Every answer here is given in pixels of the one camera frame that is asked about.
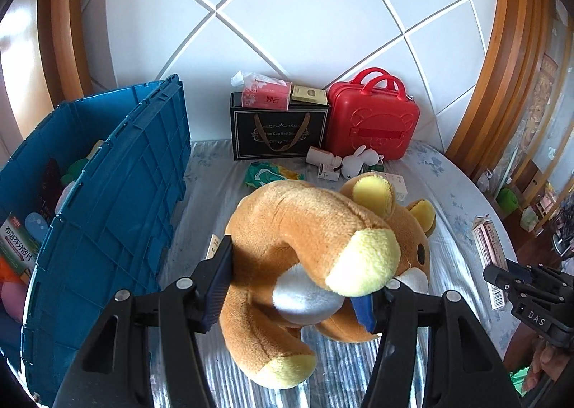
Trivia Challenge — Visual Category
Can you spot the green wipes packet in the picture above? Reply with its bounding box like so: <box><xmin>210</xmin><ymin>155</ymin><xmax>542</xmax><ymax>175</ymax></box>
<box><xmin>244</xmin><ymin>162</ymin><xmax>305</xmax><ymax>188</ymax></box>

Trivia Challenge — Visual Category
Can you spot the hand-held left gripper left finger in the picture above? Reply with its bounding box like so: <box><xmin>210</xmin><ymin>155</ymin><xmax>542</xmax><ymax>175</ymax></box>
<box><xmin>54</xmin><ymin>235</ymin><xmax>235</xmax><ymax>408</ymax></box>

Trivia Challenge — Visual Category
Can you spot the green plush toy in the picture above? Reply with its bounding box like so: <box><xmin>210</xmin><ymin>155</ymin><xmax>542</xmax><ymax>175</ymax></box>
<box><xmin>62</xmin><ymin>158</ymin><xmax>91</xmax><ymax>188</ymax></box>

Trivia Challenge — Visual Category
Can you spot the light blue soft toy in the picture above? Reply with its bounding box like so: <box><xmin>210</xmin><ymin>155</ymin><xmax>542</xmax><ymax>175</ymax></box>
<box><xmin>24</xmin><ymin>212</ymin><xmax>51</xmax><ymax>242</ymax></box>

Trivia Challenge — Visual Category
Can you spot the white carton box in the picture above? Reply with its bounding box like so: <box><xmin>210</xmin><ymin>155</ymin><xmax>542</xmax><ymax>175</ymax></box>
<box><xmin>367</xmin><ymin>171</ymin><xmax>410</xmax><ymax>203</ymax></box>

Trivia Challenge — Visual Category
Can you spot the brown bear plush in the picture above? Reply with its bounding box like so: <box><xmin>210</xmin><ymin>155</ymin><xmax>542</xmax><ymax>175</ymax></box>
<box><xmin>223</xmin><ymin>175</ymin><xmax>438</xmax><ymax>391</ymax></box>

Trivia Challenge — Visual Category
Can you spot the pink soft ball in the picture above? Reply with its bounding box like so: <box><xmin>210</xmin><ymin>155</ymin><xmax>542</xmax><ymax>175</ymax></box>
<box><xmin>0</xmin><ymin>281</ymin><xmax>28</xmax><ymax>321</ymax></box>

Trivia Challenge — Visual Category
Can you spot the white rabbit plush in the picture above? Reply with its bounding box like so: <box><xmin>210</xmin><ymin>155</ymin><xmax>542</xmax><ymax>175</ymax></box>
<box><xmin>340</xmin><ymin>145</ymin><xmax>386</xmax><ymax>179</ymax></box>

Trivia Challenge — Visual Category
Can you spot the carved wooden panel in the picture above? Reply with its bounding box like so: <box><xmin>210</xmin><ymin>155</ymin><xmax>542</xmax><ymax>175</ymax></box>
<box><xmin>516</xmin><ymin>53</ymin><xmax>559</xmax><ymax>175</ymax></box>

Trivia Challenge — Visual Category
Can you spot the green white medicine box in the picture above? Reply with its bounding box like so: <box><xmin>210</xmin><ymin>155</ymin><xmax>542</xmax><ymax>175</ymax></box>
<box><xmin>0</xmin><ymin>211</ymin><xmax>42</xmax><ymax>280</ymax></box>

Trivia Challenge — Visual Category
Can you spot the black gift bag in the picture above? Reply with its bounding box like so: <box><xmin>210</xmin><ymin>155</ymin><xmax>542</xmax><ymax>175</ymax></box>
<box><xmin>230</xmin><ymin>92</ymin><xmax>331</xmax><ymax>162</ymax></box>

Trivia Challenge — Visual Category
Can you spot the green bag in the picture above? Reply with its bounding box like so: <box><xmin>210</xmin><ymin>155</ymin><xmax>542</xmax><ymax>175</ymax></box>
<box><xmin>495</xmin><ymin>188</ymin><xmax>523</xmax><ymax>217</ymax></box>

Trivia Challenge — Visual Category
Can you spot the blue plastic crate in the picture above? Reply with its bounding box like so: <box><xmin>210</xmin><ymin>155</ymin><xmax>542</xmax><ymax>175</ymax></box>
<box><xmin>0</xmin><ymin>74</ymin><xmax>193</xmax><ymax>408</ymax></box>

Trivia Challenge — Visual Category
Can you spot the person's right hand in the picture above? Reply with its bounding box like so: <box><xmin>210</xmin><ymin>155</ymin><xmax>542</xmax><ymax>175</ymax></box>
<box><xmin>522</xmin><ymin>335</ymin><xmax>574</xmax><ymax>396</ymax></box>

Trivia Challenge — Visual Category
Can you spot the red plastic suitcase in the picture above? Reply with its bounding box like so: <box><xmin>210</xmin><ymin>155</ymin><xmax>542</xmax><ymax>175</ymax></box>
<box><xmin>325</xmin><ymin>67</ymin><xmax>421</xmax><ymax>162</ymax></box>

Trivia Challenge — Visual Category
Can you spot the small yellow label box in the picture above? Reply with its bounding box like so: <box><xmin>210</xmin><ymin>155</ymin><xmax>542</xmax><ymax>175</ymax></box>
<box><xmin>207</xmin><ymin>234</ymin><xmax>225</xmax><ymax>262</ymax></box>

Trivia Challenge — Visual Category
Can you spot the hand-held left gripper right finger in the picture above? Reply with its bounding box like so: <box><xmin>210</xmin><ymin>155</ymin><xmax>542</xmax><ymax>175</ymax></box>
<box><xmin>352</xmin><ymin>278</ymin><xmax>523</xmax><ymax>408</ymax></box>

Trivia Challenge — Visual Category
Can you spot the beige small box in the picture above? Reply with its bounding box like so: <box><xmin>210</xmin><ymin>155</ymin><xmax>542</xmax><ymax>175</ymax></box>
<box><xmin>291</xmin><ymin>85</ymin><xmax>328</xmax><ymax>106</ymax></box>

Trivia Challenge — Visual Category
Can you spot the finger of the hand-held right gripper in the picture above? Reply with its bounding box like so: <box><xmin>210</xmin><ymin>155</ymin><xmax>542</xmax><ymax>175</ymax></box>
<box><xmin>506</xmin><ymin>258</ymin><xmax>569</xmax><ymax>287</ymax></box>
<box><xmin>483</xmin><ymin>265</ymin><xmax>523</xmax><ymax>297</ymax></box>

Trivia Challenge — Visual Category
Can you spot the pink medicine box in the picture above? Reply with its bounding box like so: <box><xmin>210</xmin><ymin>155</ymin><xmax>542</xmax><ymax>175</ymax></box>
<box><xmin>471</xmin><ymin>216</ymin><xmax>512</xmax><ymax>311</ymax></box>

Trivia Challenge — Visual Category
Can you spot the pink tissue packet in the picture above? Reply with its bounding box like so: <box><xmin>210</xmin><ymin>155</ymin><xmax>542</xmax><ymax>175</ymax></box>
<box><xmin>231</xmin><ymin>71</ymin><xmax>293</xmax><ymax>113</ymax></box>

